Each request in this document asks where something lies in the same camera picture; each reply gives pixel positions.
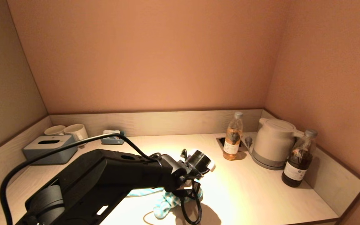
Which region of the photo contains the teal white zigzag cloth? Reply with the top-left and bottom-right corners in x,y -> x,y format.
127,187 -> 204,219

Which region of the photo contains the cream ceramic mug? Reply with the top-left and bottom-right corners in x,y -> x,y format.
63,123 -> 89,148
44,125 -> 66,136

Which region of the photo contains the black recessed table socket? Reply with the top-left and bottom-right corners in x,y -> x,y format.
216,137 -> 249,153

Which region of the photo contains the orange tea plastic bottle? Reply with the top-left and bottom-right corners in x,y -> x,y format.
222,111 -> 244,161

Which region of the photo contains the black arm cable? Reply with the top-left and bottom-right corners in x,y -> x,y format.
0,133 -> 203,225

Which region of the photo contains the grey tissue box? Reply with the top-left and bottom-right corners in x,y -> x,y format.
22,135 -> 78,165

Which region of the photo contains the small blue-grey tray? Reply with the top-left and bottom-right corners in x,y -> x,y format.
101,130 -> 125,145

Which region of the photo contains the white electric kettle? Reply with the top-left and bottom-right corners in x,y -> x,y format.
252,118 -> 306,165

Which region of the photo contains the wooden table backsplash rim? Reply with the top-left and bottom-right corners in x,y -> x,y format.
0,108 -> 360,223

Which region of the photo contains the dark tea plastic bottle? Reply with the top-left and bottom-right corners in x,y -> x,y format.
281,129 -> 319,188

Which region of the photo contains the grey kettle base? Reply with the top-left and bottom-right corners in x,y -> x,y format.
251,152 -> 288,171

